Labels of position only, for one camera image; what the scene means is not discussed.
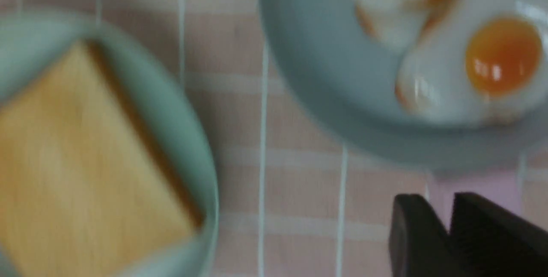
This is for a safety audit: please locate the pink checked tablecloth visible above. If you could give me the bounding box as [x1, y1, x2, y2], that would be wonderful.
[1, 0, 547, 277]

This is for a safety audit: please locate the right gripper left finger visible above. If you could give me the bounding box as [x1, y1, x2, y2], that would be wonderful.
[389, 194, 471, 277]

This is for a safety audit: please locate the grey-blue egg plate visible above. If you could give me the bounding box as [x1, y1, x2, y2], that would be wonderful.
[259, 0, 547, 170]

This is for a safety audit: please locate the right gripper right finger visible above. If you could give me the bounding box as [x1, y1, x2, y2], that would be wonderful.
[450, 192, 548, 277]

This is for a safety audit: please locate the green centre plate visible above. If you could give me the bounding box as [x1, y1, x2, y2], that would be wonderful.
[1, 9, 220, 277]

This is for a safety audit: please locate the toast slice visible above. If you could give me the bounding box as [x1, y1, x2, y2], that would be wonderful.
[0, 42, 203, 277]

